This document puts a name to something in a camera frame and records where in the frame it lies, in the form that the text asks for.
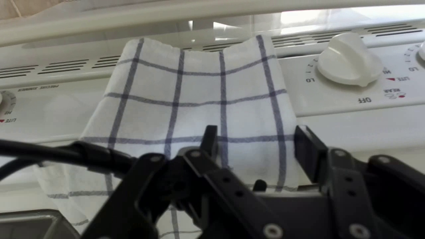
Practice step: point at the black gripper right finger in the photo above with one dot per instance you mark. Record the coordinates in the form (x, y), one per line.
(350, 199)

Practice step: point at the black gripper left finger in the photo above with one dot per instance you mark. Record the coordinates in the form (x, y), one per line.
(221, 194)

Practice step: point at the white blue checked towel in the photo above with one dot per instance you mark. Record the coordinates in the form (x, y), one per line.
(199, 88)

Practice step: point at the white gas stove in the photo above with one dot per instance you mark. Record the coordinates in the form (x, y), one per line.
(376, 126)

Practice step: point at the white stove knob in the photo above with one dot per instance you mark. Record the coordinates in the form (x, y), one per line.
(6, 103)
(421, 52)
(350, 61)

